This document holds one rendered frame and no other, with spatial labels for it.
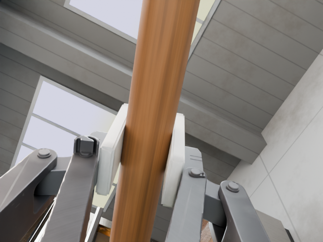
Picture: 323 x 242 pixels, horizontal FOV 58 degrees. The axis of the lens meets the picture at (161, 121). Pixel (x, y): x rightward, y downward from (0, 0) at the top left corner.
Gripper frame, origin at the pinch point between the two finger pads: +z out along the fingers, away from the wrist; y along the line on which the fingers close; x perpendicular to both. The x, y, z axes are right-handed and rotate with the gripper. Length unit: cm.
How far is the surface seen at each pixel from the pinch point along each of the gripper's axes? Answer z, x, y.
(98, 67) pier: 276, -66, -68
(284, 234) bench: 153, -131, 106
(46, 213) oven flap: 133, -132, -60
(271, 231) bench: 150, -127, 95
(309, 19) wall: 300, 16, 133
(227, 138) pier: 277, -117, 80
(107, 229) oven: 149, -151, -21
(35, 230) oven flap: 118, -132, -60
